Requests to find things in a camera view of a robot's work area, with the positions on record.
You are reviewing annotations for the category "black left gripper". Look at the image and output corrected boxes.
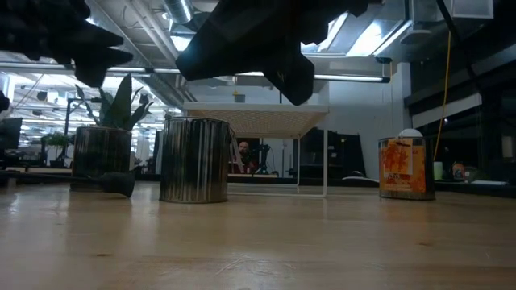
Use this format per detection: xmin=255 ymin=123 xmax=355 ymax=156
xmin=0 ymin=0 xmax=135 ymax=89

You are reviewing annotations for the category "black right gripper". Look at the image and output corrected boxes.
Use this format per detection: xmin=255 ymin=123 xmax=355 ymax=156
xmin=175 ymin=0 xmax=370 ymax=107

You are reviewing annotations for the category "plain shiny tin can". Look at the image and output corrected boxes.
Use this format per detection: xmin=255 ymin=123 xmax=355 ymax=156
xmin=159 ymin=116 xmax=233 ymax=205

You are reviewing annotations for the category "black metal candlestick holder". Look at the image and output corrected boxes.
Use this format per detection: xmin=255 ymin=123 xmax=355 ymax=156
xmin=0 ymin=171 xmax=137 ymax=199

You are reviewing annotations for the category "tin can with orange wrapper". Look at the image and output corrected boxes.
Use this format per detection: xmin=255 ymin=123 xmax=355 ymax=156
xmin=377 ymin=136 xmax=436 ymax=201

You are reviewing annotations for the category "white perforated metal shelf riser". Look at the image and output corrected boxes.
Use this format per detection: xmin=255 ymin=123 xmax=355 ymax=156
xmin=182 ymin=101 xmax=331 ymax=199

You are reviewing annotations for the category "green plant in white pot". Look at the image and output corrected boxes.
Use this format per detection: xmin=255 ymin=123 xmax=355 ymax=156
xmin=74 ymin=72 xmax=155 ymax=184

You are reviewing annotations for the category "long linear light bar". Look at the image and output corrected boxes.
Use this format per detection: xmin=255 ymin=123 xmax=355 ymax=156
xmin=0 ymin=60 xmax=392 ymax=84

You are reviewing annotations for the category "person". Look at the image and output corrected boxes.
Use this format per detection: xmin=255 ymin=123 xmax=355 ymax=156
xmin=236 ymin=140 xmax=254 ymax=174

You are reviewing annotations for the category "small background plant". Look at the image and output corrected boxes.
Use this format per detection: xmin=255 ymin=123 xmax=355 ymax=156
xmin=40 ymin=131 xmax=74 ymax=167

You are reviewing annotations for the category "background wooden table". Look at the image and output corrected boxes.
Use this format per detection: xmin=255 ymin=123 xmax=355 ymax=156
xmin=227 ymin=172 xmax=280 ymax=180
xmin=3 ymin=166 xmax=73 ymax=175

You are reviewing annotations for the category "black cabinet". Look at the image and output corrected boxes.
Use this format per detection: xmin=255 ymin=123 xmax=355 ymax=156
xmin=300 ymin=128 xmax=367 ymax=181

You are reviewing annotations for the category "dark computer monitor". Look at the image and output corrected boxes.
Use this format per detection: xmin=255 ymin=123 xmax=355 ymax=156
xmin=0 ymin=117 xmax=23 ymax=153

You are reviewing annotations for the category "white bulb table lamp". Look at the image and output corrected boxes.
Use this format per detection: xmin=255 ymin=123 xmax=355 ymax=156
xmin=397 ymin=128 xmax=424 ymax=140

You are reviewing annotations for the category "white paper sheet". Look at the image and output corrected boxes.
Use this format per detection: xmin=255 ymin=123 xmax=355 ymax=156
xmin=470 ymin=179 xmax=510 ymax=187

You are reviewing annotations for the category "silver spiral ceiling duct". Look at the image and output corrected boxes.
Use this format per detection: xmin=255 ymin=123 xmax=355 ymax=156
xmin=163 ymin=0 xmax=194 ymax=24

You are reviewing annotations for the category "yellow extension cord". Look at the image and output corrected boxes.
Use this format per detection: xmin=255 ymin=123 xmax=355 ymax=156
xmin=432 ymin=30 xmax=453 ymax=161

